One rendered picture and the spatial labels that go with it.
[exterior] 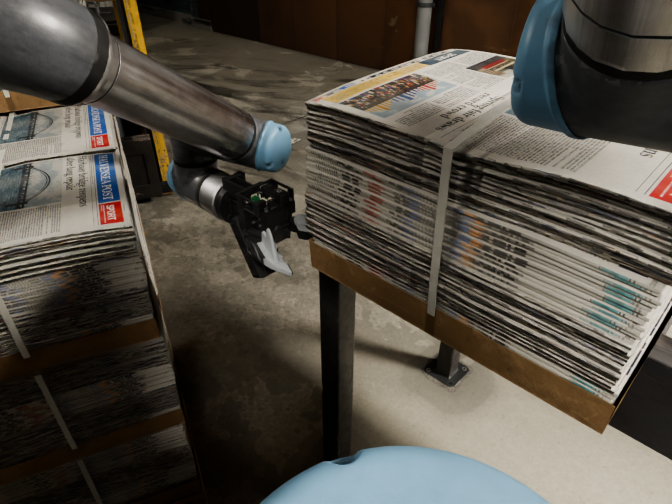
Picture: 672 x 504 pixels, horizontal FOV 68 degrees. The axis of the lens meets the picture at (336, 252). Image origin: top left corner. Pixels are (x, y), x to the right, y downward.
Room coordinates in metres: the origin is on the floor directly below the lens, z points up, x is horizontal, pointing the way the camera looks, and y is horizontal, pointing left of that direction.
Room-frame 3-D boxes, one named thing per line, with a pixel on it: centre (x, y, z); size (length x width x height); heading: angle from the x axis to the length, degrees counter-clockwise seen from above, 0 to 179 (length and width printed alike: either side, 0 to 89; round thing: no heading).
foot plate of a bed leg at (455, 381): (1.07, -0.35, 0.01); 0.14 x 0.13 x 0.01; 137
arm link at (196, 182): (0.80, 0.24, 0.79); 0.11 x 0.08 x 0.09; 47
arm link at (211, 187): (0.74, 0.18, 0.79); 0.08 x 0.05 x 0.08; 137
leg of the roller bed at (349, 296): (0.71, 0.00, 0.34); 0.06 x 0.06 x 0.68; 47
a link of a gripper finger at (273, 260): (0.58, 0.09, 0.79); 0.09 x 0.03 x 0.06; 20
